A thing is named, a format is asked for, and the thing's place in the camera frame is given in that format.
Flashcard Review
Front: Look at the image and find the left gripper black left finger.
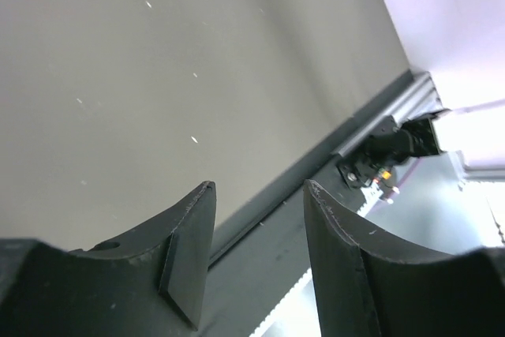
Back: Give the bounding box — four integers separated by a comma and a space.
1, 182, 216, 336

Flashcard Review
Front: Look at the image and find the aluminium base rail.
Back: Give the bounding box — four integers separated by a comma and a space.
332, 72, 442, 156

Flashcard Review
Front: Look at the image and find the black mounting plate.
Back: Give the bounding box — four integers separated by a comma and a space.
195, 71, 425, 336

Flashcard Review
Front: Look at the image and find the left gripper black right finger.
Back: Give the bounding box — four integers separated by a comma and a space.
303, 180, 504, 336

